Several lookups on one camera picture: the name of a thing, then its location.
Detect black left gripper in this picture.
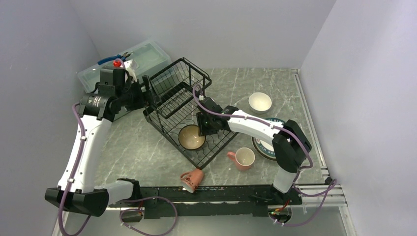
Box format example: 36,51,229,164
116,75,161,112

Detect dark blue tan bowl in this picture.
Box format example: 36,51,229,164
178,124,206,150

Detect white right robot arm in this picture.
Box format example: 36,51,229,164
194,97,313,204

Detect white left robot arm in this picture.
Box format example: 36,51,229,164
44,66,158,217

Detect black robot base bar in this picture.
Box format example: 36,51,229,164
108,184,302,219

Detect clear plastic storage box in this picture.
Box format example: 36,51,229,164
77,40,172,92

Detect large pink mug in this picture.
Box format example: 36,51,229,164
227,147,255,171

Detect white ceramic bowl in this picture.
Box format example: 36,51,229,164
248,92,272,114

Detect small pink mug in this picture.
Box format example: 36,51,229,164
179,168,205,193

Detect green rimmed white plate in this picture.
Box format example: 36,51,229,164
253,117,286,160

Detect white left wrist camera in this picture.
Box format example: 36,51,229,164
113,59,138,82

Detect blue handled pliers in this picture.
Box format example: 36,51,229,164
97,52,131,65

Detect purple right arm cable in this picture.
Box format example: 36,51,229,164
192,84,338,228

